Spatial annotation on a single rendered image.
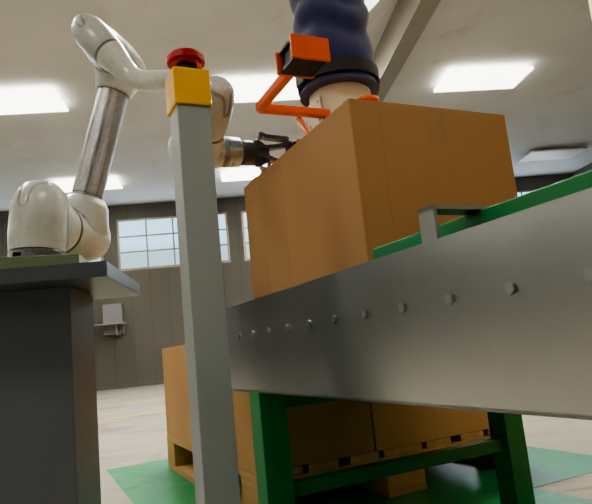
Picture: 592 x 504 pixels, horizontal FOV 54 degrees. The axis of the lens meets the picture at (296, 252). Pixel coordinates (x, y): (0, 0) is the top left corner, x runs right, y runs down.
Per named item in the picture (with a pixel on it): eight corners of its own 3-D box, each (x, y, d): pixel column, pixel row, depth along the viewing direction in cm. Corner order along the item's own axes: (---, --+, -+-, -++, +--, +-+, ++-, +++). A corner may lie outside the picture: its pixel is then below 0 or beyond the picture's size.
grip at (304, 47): (331, 60, 117) (328, 38, 118) (292, 55, 113) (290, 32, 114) (313, 79, 124) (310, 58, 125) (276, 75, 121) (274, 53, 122)
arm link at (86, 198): (30, 251, 180) (72, 264, 201) (75, 258, 176) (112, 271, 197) (89, 29, 193) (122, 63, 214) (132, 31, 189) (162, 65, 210)
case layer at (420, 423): (518, 423, 205) (500, 311, 211) (257, 475, 163) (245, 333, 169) (351, 406, 311) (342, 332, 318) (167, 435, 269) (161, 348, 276)
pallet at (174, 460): (525, 465, 202) (519, 423, 205) (261, 529, 160) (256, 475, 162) (354, 433, 309) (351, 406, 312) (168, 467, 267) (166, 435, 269)
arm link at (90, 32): (115, 28, 176) (137, 52, 188) (83, -5, 181) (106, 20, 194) (84, 58, 176) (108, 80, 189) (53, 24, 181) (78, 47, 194)
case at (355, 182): (535, 294, 121) (504, 114, 127) (373, 305, 104) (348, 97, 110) (379, 318, 174) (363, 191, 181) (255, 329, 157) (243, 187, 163)
